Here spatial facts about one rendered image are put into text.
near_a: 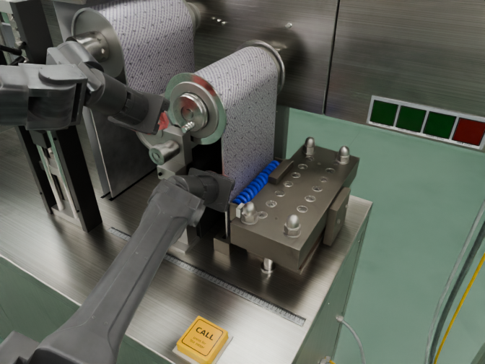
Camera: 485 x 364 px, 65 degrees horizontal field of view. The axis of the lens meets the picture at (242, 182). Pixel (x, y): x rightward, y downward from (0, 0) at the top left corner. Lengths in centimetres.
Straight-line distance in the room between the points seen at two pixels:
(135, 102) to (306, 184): 47
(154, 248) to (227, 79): 41
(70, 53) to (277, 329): 61
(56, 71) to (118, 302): 32
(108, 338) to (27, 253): 72
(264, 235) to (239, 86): 30
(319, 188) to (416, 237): 160
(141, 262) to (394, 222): 221
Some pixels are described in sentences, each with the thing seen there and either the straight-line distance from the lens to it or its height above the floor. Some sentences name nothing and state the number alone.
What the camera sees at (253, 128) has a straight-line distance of 87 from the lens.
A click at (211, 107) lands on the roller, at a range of 73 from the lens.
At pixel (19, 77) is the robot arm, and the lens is 57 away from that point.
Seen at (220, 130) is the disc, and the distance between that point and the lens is 75.
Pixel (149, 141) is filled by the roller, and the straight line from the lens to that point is 91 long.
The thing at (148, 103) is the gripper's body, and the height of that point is 130.
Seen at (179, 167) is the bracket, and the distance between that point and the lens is 80.
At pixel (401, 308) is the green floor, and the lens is 210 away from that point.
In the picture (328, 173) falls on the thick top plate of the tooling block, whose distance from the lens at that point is 99.
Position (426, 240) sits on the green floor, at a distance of 250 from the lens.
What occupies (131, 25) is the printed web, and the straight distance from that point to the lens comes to 88.
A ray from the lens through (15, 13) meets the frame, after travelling 84.
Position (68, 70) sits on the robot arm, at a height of 139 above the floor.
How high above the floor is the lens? 157
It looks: 35 degrees down
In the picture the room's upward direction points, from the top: straight up
